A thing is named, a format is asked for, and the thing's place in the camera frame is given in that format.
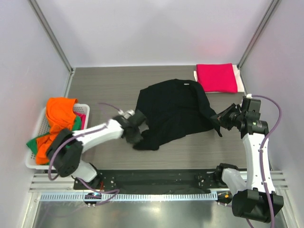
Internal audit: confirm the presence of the aluminium frame post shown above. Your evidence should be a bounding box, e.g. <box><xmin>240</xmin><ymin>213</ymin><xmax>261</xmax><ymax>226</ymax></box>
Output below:
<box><xmin>237</xmin><ymin>0</ymin><xmax>281</xmax><ymax>69</ymax></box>
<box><xmin>27</xmin><ymin>0</ymin><xmax>75</xmax><ymax>75</ymax></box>

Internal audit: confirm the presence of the orange t-shirt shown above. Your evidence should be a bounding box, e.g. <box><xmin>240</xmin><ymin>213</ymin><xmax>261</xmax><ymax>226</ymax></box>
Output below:
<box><xmin>36</xmin><ymin>97</ymin><xmax>81</xmax><ymax>165</ymax></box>

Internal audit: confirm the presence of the white slotted cable duct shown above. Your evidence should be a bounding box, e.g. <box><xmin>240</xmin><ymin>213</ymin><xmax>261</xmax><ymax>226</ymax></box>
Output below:
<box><xmin>40</xmin><ymin>191</ymin><xmax>218</xmax><ymax>202</ymax></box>

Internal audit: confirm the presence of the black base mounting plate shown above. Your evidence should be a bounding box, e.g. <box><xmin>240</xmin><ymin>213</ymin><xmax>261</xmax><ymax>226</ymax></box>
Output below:
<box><xmin>87</xmin><ymin>166</ymin><xmax>226</xmax><ymax>192</ymax></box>

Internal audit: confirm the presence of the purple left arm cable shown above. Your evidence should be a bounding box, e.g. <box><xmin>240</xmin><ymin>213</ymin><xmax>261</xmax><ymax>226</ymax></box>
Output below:
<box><xmin>47</xmin><ymin>102</ymin><xmax>124</xmax><ymax>205</ymax></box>

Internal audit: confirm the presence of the pink t-shirt in basket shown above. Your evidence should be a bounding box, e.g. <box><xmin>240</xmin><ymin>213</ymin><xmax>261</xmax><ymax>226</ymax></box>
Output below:
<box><xmin>75</xmin><ymin>112</ymin><xmax>86</xmax><ymax>130</ymax></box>

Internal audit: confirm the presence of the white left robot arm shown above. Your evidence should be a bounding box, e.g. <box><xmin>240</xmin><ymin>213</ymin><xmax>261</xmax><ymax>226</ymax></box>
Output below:
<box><xmin>46</xmin><ymin>110</ymin><xmax>147</xmax><ymax>190</ymax></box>

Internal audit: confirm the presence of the black t-shirt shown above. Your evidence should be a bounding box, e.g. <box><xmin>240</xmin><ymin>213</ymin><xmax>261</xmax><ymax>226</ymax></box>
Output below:
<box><xmin>133</xmin><ymin>79</ymin><xmax>221</xmax><ymax>151</ymax></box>

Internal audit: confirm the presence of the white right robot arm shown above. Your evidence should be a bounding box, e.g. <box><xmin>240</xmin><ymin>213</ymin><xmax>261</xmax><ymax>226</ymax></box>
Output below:
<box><xmin>211</xmin><ymin>94</ymin><xmax>284</xmax><ymax>227</ymax></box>

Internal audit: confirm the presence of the folded white t-shirt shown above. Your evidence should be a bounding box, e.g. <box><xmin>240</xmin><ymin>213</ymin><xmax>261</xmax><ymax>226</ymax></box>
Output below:
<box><xmin>193</xmin><ymin>64</ymin><xmax>245</xmax><ymax>94</ymax></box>

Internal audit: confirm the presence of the right aluminium frame post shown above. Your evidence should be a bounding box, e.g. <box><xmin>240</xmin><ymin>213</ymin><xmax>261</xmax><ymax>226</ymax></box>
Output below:
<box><xmin>237</xmin><ymin>0</ymin><xmax>281</xmax><ymax>69</ymax></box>

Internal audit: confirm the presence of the left aluminium frame post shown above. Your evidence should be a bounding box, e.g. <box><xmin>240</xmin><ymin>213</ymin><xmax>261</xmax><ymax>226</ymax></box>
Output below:
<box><xmin>27</xmin><ymin>0</ymin><xmax>75</xmax><ymax>75</ymax></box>

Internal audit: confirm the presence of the white plastic laundry basket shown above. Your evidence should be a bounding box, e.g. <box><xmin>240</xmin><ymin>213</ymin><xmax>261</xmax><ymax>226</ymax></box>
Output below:
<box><xmin>25</xmin><ymin>104</ymin><xmax>90</xmax><ymax>170</ymax></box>

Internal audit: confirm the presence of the folded pink t-shirt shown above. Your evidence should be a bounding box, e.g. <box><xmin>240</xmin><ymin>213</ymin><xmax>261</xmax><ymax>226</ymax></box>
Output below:
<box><xmin>196</xmin><ymin>63</ymin><xmax>238</xmax><ymax>94</ymax></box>

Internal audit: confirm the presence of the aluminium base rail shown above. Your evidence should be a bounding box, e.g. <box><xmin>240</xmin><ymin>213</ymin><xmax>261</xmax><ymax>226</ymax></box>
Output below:
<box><xmin>29</xmin><ymin>172</ymin><xmax>76</xmax><ymax>192</ymax></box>

